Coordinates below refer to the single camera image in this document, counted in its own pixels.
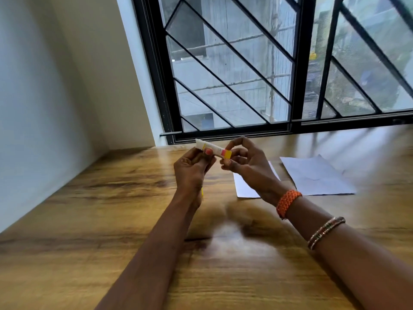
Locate person's right hand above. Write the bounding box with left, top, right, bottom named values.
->
left=220, top=136, right=290, bottom=207

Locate person's left hand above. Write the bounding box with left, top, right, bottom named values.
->
left=174, top=146, right=217, bottom=209

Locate white tube with yellow cap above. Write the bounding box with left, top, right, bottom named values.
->
left=195, top=138, right=232, bottom=159

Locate person's right forearm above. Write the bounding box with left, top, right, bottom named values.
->
left=284, top=196, right=413, bottom=310

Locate person's left forearm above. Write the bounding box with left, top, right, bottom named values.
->
left=94, top=190, right=203, bottom=310

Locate white paper sheet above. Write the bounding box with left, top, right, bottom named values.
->
left=233, top=161, right=281, bottom=199
left=279, top=154, right=357, bottom=197

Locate orange braided wristband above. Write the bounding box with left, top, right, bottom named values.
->
left=276, top=189, right=303, bottom=220

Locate grey building outside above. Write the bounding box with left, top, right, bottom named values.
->
left=160, top=0, right=299, bottom=131

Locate black metal window grille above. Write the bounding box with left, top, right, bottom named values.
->
left=160, top=0, right=413, bottom=133

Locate beaded bangle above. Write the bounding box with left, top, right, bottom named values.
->
left=307, top=216, right=346, bottom=251

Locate black window frame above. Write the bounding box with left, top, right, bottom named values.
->
left=132, top=0, right=413, bottom=146

